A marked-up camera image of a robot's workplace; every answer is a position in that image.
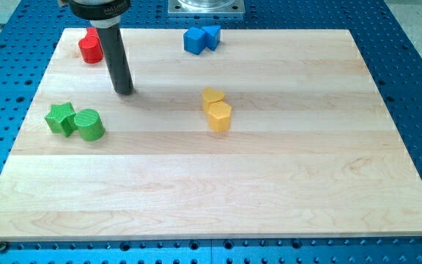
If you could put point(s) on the yellow hexagon block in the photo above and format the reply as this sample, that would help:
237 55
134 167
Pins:
219 116

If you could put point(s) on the wooden board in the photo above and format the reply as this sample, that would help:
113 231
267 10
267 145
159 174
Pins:
311 151

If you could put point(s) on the yellow heart block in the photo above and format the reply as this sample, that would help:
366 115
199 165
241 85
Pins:
209 96

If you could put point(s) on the blue cube block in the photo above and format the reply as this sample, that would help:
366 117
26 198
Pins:
194 40

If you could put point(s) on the blue triangle block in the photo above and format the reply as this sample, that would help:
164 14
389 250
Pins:
212 36

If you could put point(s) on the green cylinder block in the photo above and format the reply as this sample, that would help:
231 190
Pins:
89 125

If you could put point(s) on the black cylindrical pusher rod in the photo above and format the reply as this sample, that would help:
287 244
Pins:
115 56

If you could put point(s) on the red cylinder block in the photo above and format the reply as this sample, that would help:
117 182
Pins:
90 49

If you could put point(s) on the green star block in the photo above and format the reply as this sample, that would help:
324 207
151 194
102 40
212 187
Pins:
60 119

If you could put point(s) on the red block behind rod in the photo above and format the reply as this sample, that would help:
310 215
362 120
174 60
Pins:
91 32

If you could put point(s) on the blue perforated table plate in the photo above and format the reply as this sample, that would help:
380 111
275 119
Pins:
388 35

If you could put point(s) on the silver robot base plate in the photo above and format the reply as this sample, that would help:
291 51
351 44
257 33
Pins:
189 7

